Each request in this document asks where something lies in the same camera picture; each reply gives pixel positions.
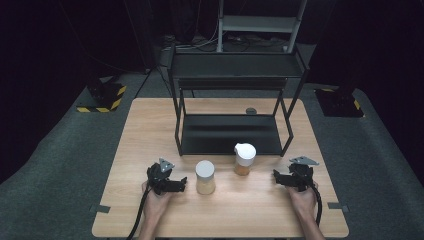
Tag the black stand base striped edge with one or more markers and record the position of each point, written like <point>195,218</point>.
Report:
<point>340,103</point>
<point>103,97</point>

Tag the black two-tier metal rack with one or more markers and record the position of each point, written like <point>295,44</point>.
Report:
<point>233,133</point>

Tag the person's left hand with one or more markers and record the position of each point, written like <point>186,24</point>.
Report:
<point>155,205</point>

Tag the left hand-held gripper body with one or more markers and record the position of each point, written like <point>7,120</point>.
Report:
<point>158,175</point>

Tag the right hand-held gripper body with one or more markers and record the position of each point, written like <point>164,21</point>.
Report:
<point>302,175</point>

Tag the grey round table grommet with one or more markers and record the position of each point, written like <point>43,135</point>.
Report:
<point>251,111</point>

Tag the grey tape strip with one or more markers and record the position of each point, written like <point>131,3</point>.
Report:
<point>100,209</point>
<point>338,206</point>

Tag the spice jar with spout lid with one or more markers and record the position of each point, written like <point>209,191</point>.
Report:
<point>245,158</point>

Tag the person's right hand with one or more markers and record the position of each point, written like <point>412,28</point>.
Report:
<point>304,201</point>

